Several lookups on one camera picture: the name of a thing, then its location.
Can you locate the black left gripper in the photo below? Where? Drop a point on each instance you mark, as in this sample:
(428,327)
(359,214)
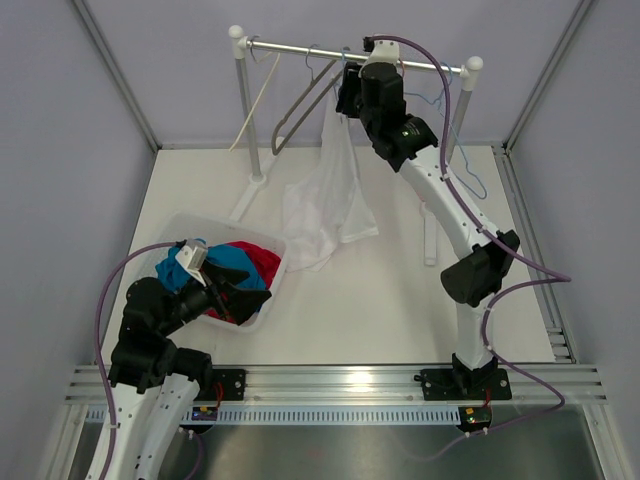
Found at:
(239,303)

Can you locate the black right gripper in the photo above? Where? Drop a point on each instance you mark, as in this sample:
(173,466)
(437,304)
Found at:
(350,84)

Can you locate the red t shirt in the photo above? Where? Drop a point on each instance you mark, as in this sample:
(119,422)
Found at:
(262,264)

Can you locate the light blue white-shirt hanger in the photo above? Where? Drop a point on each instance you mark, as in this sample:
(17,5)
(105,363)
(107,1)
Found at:
(337,75)

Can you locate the blue t shirt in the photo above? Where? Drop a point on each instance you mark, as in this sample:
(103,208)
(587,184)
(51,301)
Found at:
(172,276)

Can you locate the white t shirt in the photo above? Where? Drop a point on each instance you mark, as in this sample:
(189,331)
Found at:
(327,208)

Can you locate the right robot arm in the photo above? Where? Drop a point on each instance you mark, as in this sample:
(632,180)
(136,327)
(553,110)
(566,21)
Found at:
(374,94)

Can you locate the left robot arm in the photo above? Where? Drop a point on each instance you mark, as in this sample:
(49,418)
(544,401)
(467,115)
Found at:
(151,383)

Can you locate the cream empty hanger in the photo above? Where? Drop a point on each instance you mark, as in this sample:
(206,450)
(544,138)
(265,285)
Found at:
(241,45)

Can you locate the white plastic laundry basket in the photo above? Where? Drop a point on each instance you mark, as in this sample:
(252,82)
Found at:
(214,231)

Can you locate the white metal clothes rack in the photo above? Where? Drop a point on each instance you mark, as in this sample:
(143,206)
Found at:
(469,73)

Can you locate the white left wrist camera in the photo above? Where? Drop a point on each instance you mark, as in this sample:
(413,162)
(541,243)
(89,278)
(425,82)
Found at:
(190,257)

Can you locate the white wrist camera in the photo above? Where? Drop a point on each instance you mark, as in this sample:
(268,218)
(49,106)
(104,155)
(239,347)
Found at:
(381,50)
(190,257)

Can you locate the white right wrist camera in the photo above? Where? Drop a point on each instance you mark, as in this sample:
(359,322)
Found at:
(381,50)

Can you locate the white slotted cable duct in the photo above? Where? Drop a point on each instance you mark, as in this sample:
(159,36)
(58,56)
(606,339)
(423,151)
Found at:
(335,415)

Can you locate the aluminium rail frame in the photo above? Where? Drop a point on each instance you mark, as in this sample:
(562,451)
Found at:
(545,384)

